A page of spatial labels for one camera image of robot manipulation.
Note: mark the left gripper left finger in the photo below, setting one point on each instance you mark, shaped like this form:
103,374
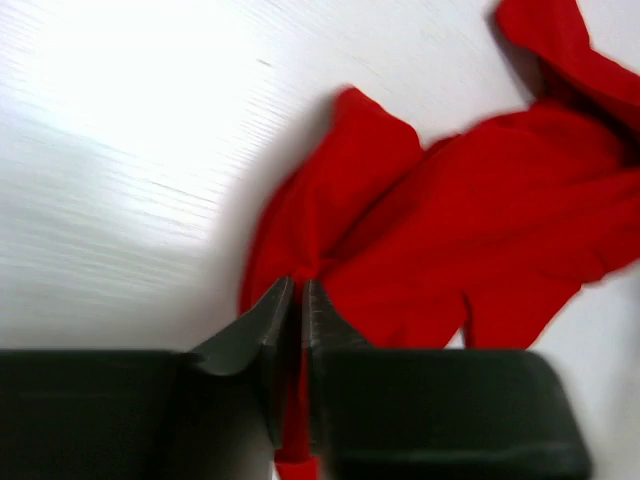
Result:
257,345

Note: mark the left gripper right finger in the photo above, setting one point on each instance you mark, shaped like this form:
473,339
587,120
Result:
323,330

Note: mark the red t shirt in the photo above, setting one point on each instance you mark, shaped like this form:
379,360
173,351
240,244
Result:
451,260

